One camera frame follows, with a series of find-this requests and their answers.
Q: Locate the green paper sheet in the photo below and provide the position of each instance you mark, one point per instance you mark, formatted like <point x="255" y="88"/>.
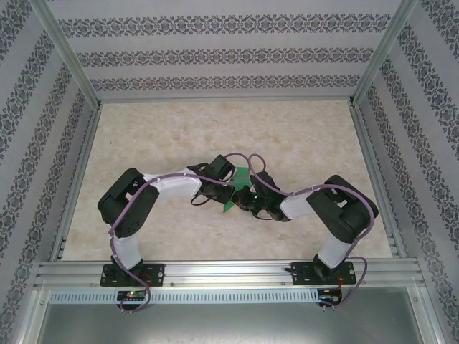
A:
<point x="243" y="175"/>

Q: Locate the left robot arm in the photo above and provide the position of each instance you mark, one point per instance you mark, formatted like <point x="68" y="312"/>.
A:
<point x="122" y="208"/>

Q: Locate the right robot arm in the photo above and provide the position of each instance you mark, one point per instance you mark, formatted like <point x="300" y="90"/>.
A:
<point x="344" y="218"/>

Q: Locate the grey metal sheet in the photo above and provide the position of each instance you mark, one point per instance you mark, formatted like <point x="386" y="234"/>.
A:
<point x="229" y="322"/>

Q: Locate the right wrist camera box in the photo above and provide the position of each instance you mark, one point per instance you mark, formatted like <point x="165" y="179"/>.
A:
<point x="253" y="187"/>

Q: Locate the aluminium back rail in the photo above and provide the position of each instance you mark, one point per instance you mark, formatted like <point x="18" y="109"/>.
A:
<point x="226" y="98"/>

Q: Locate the aluminium mounting rail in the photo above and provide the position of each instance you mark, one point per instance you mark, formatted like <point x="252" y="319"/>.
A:
<point x="229" y="274"/>

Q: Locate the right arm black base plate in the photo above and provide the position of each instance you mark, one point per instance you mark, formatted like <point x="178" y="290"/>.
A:
<point x="299" y="274"/>

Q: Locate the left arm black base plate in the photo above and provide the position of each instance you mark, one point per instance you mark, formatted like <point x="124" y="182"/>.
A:
<point x="156" y="274"/>

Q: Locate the aluminium side rail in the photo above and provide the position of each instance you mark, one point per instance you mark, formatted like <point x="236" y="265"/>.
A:
<point x="78" y="179"/>
<point x="372" y="161"/>

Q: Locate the aluminium frame post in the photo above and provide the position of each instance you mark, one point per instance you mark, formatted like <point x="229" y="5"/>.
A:
<point x="384" y="50"/>
<point x="65" y="50"/>

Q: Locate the aluminium frame strut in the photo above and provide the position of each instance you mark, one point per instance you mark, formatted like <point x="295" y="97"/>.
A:
<point x="34" y="319"/>
<point x="426" y="319"/>

